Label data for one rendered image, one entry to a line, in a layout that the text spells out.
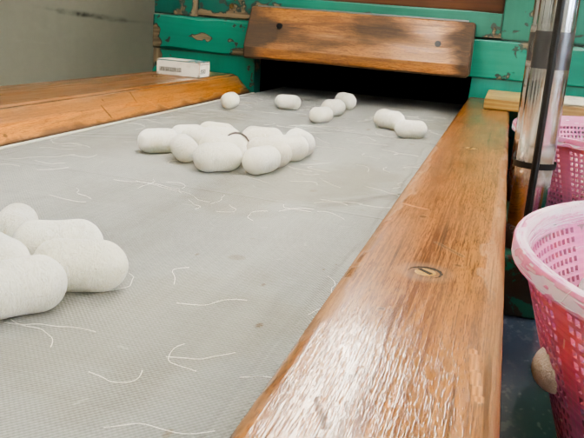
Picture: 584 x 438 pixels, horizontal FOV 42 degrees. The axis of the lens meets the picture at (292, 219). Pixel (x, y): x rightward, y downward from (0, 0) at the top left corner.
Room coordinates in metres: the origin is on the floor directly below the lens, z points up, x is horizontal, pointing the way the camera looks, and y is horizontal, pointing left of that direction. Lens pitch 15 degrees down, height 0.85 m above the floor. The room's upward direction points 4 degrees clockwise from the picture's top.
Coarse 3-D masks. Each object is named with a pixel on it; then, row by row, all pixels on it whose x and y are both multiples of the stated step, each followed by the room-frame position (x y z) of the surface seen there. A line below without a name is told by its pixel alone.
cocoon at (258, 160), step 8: (248, 152) 0.52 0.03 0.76; (256, 152) 0.52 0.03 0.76; (264, 152) 0.52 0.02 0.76; (272, 152) 0.53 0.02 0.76; (248, 160) 0.51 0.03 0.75; (256, 160) 0.51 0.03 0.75; (264, 160) 0.52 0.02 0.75; (272, 160) 0.52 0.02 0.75; (280, 160) 0.53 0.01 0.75; (248, 168) 0.51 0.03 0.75; (256, 168) 0.51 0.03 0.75; (264, 168) 0.52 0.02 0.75; (272, 168) 0.53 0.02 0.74
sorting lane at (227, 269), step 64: (128, 128) 0.69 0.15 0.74; (320, 128) 0.79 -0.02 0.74; (0, 192) 0.42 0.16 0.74; (64, 192) 0.43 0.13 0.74; (128, 192) 0.44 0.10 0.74; (192, 192) 0.45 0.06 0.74; (256, 192) 0.47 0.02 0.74; (320, 192) 0.48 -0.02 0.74; (384, 192) 0.50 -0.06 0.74; (128, 256) 0.32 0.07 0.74; (192, 256) 0.33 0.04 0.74; (256, 256) 0.33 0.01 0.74; (320, 256) 0.34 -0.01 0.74; (0, 320) 0.24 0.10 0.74; (64, 320) 0.25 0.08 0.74; (128, 320) 0.25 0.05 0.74; (192, 320) 0.25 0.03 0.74; (256, 320) 0.26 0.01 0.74; (0, 384) 0.20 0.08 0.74; (64, 384) 0.20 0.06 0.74; (128, 384) 0.20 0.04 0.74; (192, 384) 0.21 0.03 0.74; (256, 384) 0.21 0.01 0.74
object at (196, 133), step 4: (188, 128) 0.59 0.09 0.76; (192, 128) 0.59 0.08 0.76; (196, 128) 0.58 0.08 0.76; (200, 128) 0.58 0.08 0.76; (204, 128) 0.58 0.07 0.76; (208, 128) 0.59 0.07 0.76; (184, 132) 0.58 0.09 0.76; (188, 132) 0.58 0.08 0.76; (192, 132) 0.58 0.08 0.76; (196, 132) 0.58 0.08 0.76; (200, 132) 0.58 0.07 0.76; (204, 132) 0.58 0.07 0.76; (208, 132) 0.58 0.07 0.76; (212, 132) 0.58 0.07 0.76; (216, 132) 0.58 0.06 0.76; (192, 136) 0.58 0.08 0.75; (196, 136) 0.58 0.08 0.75; (200, 136) 0.58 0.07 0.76; (196, 140) 0.58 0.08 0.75
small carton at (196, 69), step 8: (160, 64) 1.00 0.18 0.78; (168, 64) 1.00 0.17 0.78; (176, 64) 0.99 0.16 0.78; (184, 64) 0.99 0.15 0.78; (192, 64) 0.99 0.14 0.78; (200, 64) 0.99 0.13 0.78; (208, 64) 1.01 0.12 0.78; (160, 72) 1.00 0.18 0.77; (168, 72) 1.00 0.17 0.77; (176, 72) 0.99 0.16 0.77; (184, 72) 0.99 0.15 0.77; (192, 72) 0.99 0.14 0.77; (200, 72) 0.99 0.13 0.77; (208, 72) 1.01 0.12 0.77
